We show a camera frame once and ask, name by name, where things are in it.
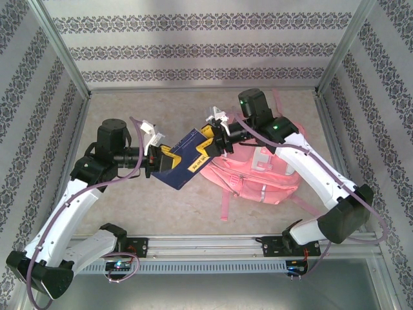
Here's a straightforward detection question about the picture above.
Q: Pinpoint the navy book with line border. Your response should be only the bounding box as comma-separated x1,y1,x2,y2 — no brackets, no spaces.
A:
151,128,214,192

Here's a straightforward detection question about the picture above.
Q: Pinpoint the pink backpack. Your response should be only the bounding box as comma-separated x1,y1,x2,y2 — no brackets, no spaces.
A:
199,88,323,222

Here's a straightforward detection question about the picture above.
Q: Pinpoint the aluminium side rail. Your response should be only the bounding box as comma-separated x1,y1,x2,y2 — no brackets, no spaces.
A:
45,95,93,236
314,93,359,233

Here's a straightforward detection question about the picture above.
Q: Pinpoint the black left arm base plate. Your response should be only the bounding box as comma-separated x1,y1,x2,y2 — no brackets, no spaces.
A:
122,237,150,258

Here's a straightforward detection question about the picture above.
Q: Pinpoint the aluminium mounting rail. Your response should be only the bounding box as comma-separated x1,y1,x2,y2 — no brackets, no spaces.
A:
30,234,380,259

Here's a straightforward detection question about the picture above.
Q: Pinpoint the aluminium frame post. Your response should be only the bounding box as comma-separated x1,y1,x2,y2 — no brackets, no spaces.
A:
27,0,93,98
316,0,377,96

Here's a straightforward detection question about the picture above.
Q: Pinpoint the grey slotted cable duct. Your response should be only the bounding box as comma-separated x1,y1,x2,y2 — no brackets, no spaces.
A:
41,260,290,275

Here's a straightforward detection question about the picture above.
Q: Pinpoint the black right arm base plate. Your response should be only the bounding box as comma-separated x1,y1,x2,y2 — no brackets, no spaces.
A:
261,236,321,258

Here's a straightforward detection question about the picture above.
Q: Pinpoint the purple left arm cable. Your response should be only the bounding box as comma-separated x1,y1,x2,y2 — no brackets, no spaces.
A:
27,116,145,309

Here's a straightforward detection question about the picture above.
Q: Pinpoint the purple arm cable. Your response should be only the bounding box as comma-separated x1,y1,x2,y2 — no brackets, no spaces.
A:
27,116,145,309
225,111,390,279

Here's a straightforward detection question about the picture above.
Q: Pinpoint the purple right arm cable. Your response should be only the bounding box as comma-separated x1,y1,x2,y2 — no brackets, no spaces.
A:
225,111,390,279

